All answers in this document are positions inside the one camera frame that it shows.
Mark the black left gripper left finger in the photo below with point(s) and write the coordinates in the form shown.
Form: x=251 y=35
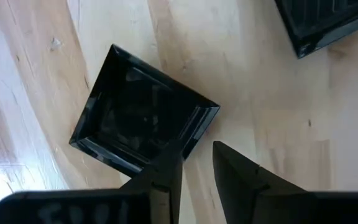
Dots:
x=169 y=174

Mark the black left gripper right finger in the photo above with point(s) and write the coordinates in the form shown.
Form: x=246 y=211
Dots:
x=238 y=180

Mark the large dark bowl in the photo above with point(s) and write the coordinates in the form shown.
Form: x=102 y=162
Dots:
x=315 y=18

